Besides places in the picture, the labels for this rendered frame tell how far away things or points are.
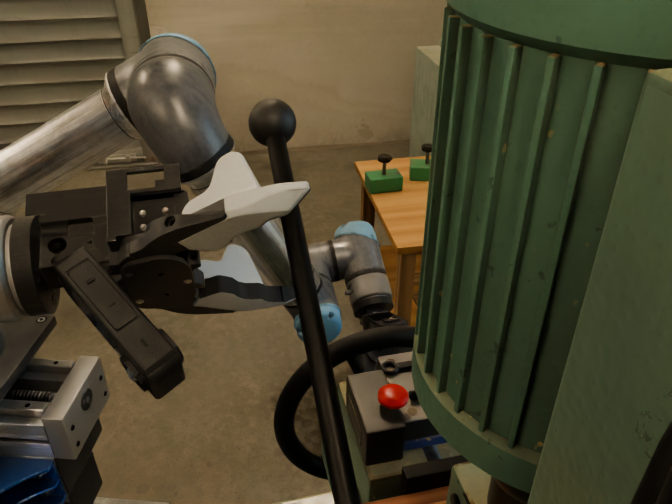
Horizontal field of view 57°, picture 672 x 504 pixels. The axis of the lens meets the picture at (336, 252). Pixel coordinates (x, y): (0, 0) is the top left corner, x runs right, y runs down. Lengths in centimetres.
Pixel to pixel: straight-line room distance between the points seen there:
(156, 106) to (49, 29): 262
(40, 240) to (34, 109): 310
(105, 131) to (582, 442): 82
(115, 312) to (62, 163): 59
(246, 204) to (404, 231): 143
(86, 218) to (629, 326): 37
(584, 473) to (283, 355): 194
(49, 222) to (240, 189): 14
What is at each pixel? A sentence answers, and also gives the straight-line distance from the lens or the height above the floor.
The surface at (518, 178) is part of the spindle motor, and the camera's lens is 25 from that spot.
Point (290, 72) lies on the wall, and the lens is 345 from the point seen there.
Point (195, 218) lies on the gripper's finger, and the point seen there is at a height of 127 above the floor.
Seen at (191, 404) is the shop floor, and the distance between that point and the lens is 205.
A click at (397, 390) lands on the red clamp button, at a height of 103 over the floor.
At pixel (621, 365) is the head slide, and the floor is 133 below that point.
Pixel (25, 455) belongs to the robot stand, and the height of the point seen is 69.
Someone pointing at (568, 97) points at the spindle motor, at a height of 140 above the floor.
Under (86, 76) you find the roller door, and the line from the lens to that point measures 346.
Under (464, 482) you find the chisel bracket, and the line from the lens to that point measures 51.
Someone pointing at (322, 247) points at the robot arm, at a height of 87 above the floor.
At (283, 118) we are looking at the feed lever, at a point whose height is 131.
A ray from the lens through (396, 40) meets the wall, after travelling 351.
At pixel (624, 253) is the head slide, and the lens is 21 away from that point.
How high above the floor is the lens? 147
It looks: 33 degrees down
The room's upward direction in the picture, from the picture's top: straight up
